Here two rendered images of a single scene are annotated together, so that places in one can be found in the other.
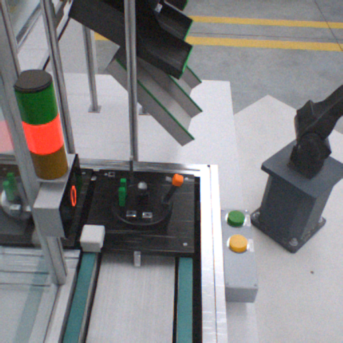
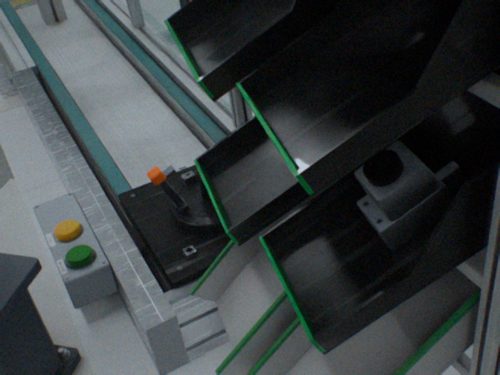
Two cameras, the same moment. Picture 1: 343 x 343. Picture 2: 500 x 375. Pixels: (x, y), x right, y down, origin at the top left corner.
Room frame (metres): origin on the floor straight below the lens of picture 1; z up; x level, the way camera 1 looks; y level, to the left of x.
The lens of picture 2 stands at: (1.41, -0.19, 1.61)
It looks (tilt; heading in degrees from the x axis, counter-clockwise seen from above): 38 degrees down; 157
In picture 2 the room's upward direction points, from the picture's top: 8 degrees counter-clockwise
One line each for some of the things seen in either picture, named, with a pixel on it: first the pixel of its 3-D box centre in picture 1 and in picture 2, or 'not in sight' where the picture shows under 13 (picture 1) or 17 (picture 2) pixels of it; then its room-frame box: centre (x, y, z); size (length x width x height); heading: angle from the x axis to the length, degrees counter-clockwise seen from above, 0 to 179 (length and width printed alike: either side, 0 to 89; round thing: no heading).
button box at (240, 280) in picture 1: (236, 252); (74, 246); (0.56, -0.15, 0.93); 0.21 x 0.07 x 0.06; 0
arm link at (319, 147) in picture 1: (314, 135); not in sight; (0.72, -0.30, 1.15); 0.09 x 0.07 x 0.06; 175
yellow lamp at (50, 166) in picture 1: (48, 156); not in sight; (0.46, 0.18, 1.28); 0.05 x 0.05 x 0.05
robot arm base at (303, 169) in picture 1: (308, 155); not in sight; (0.72, -0.30, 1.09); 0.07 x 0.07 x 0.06; 45
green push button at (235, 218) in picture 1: (236, 219); (80, 257); (0.63, -0.15, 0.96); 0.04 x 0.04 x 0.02
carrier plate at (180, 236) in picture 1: (143, 209); (214, 209); (0.65, 0.06, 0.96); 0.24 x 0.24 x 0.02; 0
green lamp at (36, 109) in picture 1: (36, 99); not in sight; (0.46, 0.18, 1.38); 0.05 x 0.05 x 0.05
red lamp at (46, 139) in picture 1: (43, 129); not in sight; (0.46, 0.18, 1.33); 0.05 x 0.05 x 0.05
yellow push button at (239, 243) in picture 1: (238, 244); (68, 231); (0.56, -0.15, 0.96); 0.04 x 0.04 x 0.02
